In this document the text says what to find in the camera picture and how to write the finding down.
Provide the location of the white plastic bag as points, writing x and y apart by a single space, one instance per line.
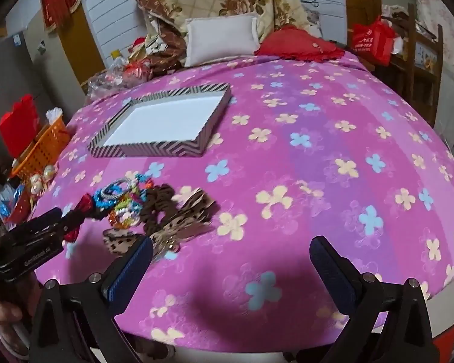
55 114

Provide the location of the brown scrunchie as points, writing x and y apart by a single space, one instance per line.
159 204

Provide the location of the red shopping bag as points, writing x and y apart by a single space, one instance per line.
370 39

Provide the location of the leopard print scrunchie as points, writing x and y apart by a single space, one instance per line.
115 240

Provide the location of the clear plastic bag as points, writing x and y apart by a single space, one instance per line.
106 83

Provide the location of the grey refrigerator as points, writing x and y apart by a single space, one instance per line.
7 75

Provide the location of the striped shallow box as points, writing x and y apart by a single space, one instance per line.
162 121

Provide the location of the plastic bottle with yellow cap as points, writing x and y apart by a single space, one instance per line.
117 60

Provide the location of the red cushion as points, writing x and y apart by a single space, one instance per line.
295 43

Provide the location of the blue foil packet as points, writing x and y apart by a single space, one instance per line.
7 204

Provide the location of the pink floral blanket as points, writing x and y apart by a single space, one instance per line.
306 158

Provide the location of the white pillow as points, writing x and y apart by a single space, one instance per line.
219 37

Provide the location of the orange plastic basket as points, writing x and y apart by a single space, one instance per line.
41 147

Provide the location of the white panelled headboard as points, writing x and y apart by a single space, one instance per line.
109 7

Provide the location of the wooden shelf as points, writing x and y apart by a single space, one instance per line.
435 45

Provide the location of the leopard print hair bow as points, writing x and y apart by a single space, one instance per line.
191 211

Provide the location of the red scrunchie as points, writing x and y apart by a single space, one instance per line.
87 201

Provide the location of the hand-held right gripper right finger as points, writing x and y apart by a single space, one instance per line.
333 272

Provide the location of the person's left hand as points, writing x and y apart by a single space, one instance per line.
9 310

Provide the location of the red wrapped packet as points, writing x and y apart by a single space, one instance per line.
138 72

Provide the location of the red and white plush toy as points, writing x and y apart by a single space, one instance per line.
138 43

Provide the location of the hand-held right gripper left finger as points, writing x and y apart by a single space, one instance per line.
128 268

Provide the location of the pile of wrapped candies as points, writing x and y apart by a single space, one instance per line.
39 181

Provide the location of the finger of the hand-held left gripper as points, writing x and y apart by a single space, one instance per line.
56 216
72 228

